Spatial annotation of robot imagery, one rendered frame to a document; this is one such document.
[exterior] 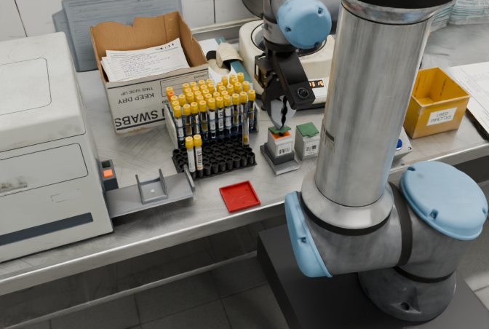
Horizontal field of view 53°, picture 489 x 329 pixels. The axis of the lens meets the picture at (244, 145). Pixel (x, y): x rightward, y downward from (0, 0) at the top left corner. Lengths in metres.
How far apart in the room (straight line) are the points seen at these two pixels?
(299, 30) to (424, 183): 0.29
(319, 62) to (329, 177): 0.70
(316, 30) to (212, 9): 0.76
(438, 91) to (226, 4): 0.64
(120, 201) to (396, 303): 0.54
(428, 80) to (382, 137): 0.81
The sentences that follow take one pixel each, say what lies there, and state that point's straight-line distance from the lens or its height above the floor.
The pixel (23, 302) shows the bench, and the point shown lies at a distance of 1.73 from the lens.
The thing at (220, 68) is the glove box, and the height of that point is 0.93.
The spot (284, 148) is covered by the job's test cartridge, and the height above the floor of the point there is 0.93.
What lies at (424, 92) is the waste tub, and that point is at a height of 0.90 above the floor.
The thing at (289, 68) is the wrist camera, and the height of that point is 1.14.
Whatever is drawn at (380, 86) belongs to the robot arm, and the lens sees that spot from 0.48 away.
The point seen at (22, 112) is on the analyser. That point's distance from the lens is 0.83.
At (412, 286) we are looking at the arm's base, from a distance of 0.78.
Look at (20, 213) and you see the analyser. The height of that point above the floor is 0.99.
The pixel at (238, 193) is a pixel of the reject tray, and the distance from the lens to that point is 1.03.
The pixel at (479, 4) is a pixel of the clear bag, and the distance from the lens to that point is 1.77.
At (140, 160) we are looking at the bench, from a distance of 1.13.
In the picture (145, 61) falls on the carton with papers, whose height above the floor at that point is 0.94.
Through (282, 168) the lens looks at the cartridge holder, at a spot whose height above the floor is 0.89.
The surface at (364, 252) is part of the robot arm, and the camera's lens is 0.65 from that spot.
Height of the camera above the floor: 1.64
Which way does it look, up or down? 42 degrees down
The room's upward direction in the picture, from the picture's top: straight up
